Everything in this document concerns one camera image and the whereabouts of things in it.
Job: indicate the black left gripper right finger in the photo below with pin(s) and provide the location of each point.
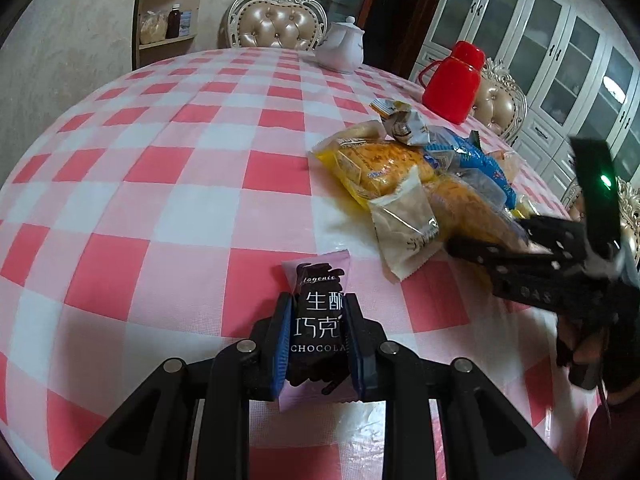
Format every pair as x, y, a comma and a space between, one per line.
433, 408

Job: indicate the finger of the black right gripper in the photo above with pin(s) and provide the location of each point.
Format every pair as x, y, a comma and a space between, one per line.
530, 278
553, 239

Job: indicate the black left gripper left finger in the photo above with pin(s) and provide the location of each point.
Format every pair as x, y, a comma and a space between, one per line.
190, 420

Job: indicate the blue snack packet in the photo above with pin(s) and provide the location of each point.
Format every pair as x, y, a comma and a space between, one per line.
457, 154

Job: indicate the beige small cake packet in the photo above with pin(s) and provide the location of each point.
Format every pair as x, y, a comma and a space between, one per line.
405, 226

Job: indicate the black chocolate snack packet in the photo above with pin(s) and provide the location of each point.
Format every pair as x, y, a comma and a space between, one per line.
318, 367

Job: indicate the white yellow snack packet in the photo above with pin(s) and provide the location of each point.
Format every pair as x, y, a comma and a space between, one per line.
402, 122

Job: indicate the meat floss bread yellow pack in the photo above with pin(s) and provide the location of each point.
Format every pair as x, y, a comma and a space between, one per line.
368, 164

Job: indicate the beige tufted chair right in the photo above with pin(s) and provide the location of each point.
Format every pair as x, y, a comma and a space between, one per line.
500, 104

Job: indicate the beige tufted chair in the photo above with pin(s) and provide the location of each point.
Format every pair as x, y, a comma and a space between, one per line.
282, 24
500, 104

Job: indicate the white glass door cabinet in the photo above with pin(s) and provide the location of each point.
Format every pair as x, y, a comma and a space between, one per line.
574, 64

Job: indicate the red thermos jug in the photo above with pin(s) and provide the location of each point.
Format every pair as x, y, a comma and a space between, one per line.
450, 85

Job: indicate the pink checkered tablecloth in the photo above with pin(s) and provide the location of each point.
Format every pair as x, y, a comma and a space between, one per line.
152, 219

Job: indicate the white ceramic teapot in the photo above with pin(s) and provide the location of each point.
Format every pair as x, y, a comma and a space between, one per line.
341, 50

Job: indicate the beige tufted chair far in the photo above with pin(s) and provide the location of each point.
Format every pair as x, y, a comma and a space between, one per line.
282, 24

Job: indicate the bag of food on shelf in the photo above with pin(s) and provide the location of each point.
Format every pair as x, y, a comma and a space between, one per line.
153, 27

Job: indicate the dark bottle on shelf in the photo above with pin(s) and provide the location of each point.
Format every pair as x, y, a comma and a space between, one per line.
173, 22

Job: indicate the wooden corner shelf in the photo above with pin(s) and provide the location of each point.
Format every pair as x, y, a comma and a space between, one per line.
146, 54

